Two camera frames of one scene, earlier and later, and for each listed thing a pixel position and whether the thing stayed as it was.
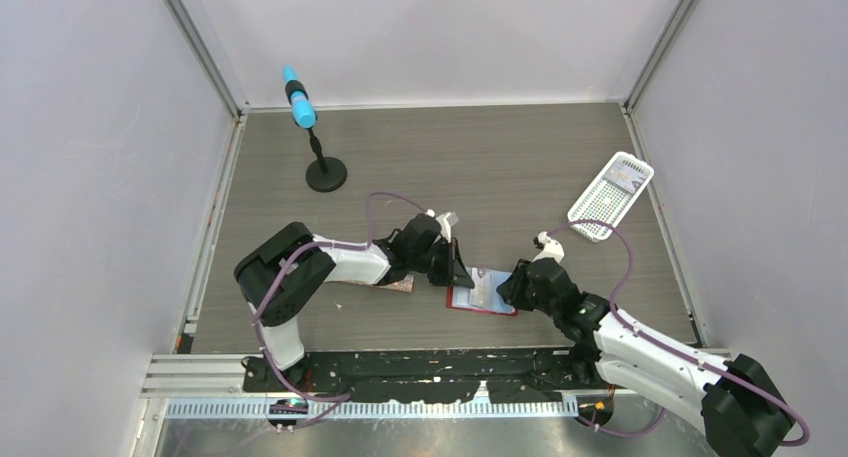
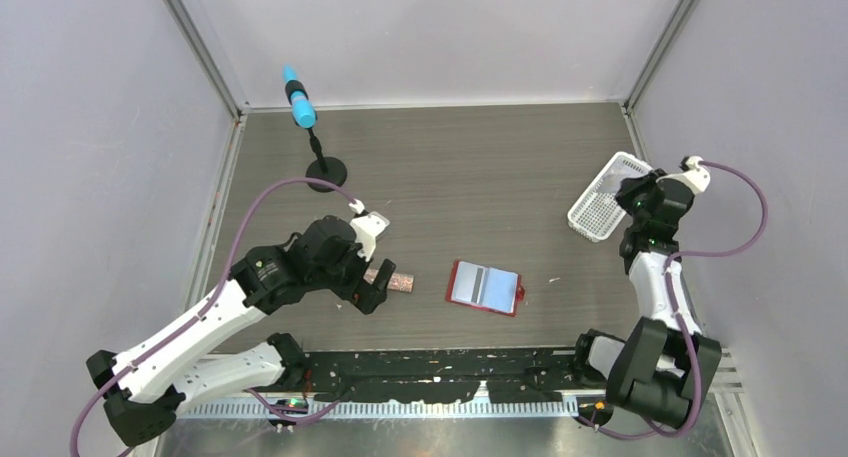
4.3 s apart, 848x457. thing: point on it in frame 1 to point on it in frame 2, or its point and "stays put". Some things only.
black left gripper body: x=441 y=270 to x=354 y=288
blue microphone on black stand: x=325 y=174 stays put
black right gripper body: x=523 y=293 to x=634 y=198
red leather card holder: x=484 y=296 stays put
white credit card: x=484 y=295 to x=617 y=174
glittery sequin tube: x=403 y=284 stays put
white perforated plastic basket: x=610 y=195 stays put
